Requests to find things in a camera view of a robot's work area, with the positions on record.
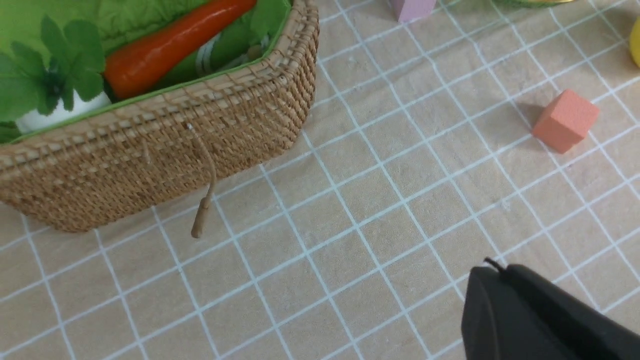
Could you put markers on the white toy radish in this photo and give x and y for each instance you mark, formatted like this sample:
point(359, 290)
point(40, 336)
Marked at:
point(38, 92)

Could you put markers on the pink foam cube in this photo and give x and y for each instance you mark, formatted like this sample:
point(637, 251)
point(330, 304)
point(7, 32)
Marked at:
point(409, 10)

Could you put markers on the woven wicker basket green lining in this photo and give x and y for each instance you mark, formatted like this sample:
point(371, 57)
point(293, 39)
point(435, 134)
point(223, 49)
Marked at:
point(158, 147)

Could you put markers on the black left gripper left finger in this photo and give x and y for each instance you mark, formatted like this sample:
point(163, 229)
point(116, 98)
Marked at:
point(512, 313)

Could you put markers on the orange foam cube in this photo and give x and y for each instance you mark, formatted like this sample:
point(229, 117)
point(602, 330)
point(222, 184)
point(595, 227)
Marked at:
point(566, 121)

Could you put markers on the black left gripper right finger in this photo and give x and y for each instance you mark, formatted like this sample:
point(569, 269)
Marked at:
point(588, 334)

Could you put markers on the orange toy carrot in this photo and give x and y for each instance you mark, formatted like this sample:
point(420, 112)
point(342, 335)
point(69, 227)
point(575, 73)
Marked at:
point(136, 68)

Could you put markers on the yellow toy lemon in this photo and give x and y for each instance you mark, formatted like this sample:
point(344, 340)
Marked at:
point(634, 42)

